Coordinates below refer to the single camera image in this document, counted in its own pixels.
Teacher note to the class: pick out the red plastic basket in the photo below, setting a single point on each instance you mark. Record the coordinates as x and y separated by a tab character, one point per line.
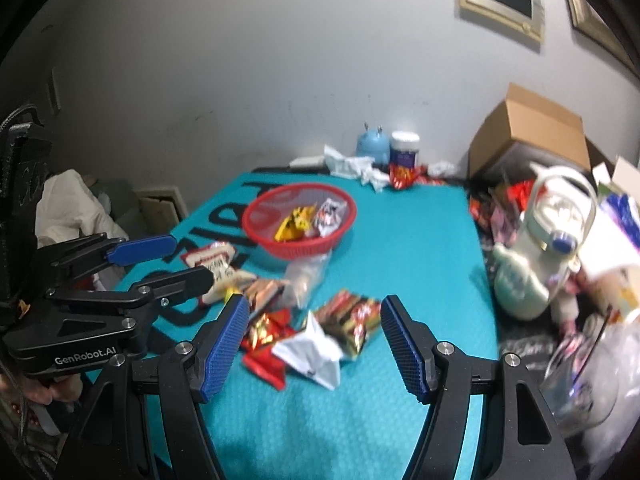
260	246

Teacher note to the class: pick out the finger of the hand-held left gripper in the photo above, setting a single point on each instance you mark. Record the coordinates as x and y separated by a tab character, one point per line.
185	284
145	249

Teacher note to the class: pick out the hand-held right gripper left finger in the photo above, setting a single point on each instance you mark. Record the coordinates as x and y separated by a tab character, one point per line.
220	350

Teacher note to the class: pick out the copper brown snack packet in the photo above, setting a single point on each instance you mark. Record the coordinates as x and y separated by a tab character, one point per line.
265	292

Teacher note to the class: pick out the blue round humidifier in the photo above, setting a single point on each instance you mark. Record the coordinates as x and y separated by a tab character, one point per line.
372	147

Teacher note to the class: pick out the dark jar with white lid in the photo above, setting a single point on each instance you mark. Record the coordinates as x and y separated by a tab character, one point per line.
405	152

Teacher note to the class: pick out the large crumpled white tissue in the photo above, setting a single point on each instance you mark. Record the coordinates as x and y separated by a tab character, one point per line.
345	162

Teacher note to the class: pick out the open white paper box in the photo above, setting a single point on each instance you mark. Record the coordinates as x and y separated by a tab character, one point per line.
620	175

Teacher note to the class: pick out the white and red snack bag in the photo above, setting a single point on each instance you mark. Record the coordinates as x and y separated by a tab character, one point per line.
215	260

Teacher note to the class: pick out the small crumpled white tissue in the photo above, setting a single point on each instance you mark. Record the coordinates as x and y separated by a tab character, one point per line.
375	179
442	168

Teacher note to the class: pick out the pile of red packets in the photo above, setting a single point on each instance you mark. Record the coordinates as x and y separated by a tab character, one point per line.
500	210

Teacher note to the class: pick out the red gold snack packet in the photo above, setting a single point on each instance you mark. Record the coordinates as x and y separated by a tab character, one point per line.
265	332

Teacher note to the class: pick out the framed picture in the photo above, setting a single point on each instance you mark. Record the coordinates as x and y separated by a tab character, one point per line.
590	15

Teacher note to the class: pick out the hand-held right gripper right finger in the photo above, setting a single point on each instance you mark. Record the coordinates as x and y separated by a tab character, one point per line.
405	350

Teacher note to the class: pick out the white quilted jacket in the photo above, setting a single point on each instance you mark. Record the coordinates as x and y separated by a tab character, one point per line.
70	210

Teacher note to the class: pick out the clear plastic snack bag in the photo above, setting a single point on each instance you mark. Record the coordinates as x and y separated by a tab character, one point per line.
305	280

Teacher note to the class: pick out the dark gold snack packet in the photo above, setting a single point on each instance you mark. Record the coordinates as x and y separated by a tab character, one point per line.
350	320

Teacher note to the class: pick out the white black snack packet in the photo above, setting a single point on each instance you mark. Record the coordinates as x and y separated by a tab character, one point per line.
327	217

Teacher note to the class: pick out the white wrapper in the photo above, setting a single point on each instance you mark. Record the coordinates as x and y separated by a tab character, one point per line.
310	355

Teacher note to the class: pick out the person's left hand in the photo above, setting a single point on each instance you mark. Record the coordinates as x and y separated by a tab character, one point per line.
55	391

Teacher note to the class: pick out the blue purple packet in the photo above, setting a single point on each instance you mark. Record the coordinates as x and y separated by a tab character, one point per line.
622	215

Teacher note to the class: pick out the white curved sheet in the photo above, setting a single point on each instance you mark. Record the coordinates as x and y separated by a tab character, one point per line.
605	250

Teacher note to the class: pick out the teal printed mat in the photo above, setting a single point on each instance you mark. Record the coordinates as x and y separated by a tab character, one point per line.
400	270

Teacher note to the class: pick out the yellow snack packet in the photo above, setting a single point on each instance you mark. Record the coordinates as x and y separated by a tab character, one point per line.
295	222

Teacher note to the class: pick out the red candy packet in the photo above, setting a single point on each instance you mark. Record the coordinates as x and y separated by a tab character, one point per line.
402	176

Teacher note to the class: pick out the cardboard box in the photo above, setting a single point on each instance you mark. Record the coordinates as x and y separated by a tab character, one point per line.
535	125

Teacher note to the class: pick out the translucent plastic bag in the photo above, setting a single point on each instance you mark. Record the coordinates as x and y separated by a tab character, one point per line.
585	375

